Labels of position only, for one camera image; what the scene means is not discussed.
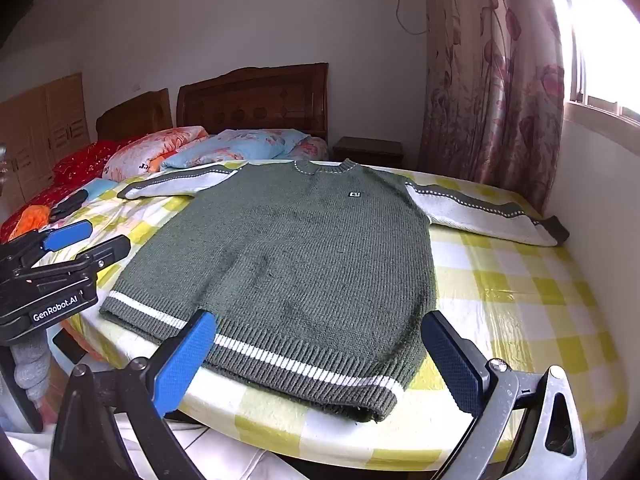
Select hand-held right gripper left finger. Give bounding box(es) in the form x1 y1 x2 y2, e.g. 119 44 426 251
49 309 219 480

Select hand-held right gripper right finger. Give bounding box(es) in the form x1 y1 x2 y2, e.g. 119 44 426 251
420 310 588 480

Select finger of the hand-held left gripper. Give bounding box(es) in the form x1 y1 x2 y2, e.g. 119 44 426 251
30 235 132 281
15 220 94 262

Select green knitted sweater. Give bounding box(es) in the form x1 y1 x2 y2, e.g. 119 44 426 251
100 158 571 423

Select small black object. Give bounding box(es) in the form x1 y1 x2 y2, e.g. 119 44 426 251
49 189 89 222

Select orange cloth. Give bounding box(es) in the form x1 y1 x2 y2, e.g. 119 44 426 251
7 205 53 241

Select light blue cloth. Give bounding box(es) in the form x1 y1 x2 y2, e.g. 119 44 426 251
82 179 121 201

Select red quilt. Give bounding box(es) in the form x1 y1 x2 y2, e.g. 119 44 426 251
0 137 138 241

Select yellow checked tablecloth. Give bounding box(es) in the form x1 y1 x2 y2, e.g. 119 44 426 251
52 160 631 466

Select pink floral pillow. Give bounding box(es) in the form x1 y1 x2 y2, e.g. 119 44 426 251
102 126 210 181

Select wooden louvered cabinet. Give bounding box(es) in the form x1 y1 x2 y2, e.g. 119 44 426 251
0 72 91 211

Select small wooden headboard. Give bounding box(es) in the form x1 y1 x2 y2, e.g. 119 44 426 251
95 88 173 142

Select blue floral folded quilt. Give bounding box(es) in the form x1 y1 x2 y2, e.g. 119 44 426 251
161 128 308 170

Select large wooden headboard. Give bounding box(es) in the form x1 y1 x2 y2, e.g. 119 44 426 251
176 62 329 143

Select dark wooden nightstand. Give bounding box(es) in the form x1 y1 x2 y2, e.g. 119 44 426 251
332 136 405 168

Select pink floral curtain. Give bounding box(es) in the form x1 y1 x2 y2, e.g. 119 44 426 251
419 0 568 216

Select window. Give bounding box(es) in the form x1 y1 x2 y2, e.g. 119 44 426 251
542 0 640 123

